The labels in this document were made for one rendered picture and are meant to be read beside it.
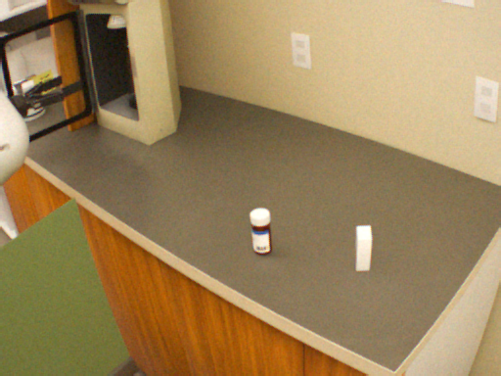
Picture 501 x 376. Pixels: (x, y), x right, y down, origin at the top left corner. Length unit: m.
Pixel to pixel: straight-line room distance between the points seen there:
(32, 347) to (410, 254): 0.78
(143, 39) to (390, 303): 1.01
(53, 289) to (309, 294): 0.50
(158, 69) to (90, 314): 0.94
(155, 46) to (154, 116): 0.22
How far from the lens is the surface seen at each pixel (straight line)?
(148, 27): 1.58
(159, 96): 1.65
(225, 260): 1.14
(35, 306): 0.79
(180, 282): 1.30
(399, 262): 1.12
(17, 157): 0.87
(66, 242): 0.78
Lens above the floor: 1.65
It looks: 31 degrees down
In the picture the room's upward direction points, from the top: 6 degrees counter-clockwise
